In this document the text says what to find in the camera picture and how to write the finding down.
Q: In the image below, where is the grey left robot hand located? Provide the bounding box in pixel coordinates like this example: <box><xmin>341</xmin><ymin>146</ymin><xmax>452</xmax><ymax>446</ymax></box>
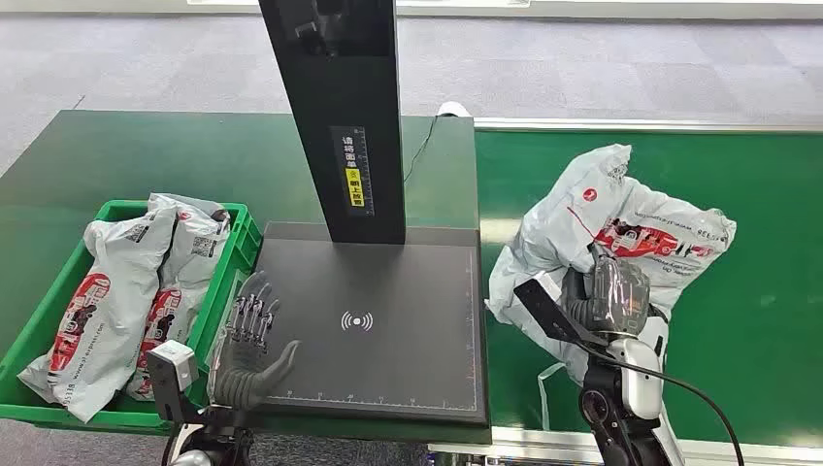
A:
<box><xmin>211</xmin><ymin>270</ymin><xmax>302</xmax><ymax>412</ymax></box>

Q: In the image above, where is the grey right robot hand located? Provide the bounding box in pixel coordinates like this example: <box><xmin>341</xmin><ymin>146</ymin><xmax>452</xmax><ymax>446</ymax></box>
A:
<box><xmin>562</xmin><ymin>244</ymin><xmax>652</xmax><ymax>337</ymax></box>

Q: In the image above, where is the green plastic basket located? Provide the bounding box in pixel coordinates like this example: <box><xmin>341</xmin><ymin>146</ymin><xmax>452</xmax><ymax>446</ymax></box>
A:
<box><xmin>0</xmin><ymin>199</ymin><xmax>264</xmax><ymax>433</ymax></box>

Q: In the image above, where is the narrow grey courier package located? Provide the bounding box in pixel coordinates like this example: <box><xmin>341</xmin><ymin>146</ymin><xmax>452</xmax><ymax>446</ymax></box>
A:
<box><xmin>125</xmin><ymin>192</ymin><xmax>231</xmax><ymax>401</ymax></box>

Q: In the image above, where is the large grey courier package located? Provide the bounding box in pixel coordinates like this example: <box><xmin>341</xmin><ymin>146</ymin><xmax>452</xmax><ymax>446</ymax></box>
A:
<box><xmin>17</xmin><ymin>205</ymin><xmax>178</xmax><ymax>424</ymax></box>

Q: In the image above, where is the black weighing platform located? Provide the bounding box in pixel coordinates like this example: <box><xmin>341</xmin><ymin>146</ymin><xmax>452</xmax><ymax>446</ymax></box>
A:
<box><xmin>247</xmin><ymin>221</ymin><xmax>490</xmax><ymax>427</ymax></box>

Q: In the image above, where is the black scanner column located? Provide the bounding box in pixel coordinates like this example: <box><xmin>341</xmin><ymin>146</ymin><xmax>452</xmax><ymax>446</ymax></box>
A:
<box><xmin>258</xmin><ymin>0</ymin><xmax>408</xmax><ymax>247</ymax></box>

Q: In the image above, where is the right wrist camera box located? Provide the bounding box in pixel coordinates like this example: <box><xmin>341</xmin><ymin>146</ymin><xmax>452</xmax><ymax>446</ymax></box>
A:
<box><xmin>512</xmin><ymin>271</ymin><xmax>609</xmax><ymax>349</ymax></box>

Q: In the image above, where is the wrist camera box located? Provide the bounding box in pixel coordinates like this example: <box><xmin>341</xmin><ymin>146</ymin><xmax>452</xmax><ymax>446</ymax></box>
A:
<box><xmin>512</xmin><ymin>271</ymin><xmax>609</xmax><ymax>349</ymax></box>
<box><xmin>146</xmin><ymin>341</ymin><xmax>201</xmax><ymax>420</ymax></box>

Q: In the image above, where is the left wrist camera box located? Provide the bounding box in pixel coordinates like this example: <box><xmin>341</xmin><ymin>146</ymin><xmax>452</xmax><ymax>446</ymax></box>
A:
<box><xmin>146</xmin><ymin>341</ymin><xmax>201</xmax><ymax>420</ymax></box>

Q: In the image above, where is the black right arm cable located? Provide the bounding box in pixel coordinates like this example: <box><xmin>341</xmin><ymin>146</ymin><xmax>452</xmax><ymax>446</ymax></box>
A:
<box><xmin>565</xmin><ymin>331</ymin><xmax>745</xmax><ymax>466</ymax></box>

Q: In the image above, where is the thin black cable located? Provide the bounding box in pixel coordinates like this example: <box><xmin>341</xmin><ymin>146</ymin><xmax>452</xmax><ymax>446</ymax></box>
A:
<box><xmin>403</xmin><ymin>116</ymin><xmax>440</xmax><ymax>185</ymax></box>

